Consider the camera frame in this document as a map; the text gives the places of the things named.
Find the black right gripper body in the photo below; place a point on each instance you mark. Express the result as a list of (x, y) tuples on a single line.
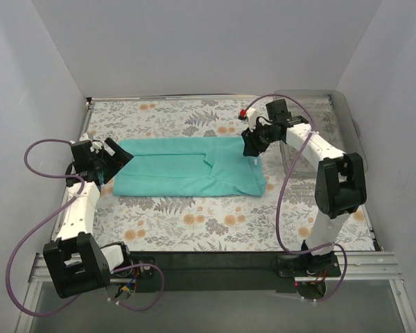
[(251, 142)]

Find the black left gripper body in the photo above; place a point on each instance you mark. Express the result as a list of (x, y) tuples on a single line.
[(108, 162)]

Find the teal green t-shirt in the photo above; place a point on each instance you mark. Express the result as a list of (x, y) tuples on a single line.
[(189, 167)]

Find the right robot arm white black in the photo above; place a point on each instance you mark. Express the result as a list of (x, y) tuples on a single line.
[(340, 187)]

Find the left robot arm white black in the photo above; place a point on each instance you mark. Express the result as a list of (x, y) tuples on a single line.
[(75, 261)]

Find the clear plastic bin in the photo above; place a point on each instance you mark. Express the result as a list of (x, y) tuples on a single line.
[(333, 121)]

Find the floral patterned table mat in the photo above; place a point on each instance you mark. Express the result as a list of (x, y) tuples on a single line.
[(280, 218)]

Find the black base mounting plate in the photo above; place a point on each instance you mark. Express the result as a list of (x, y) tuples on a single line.
[(228, 271)]

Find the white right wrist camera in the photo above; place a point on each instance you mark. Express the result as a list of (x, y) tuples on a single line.
[(250, 115)]

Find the aluminium frame rail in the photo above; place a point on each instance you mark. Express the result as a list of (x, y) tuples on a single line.
[(361, 265)]

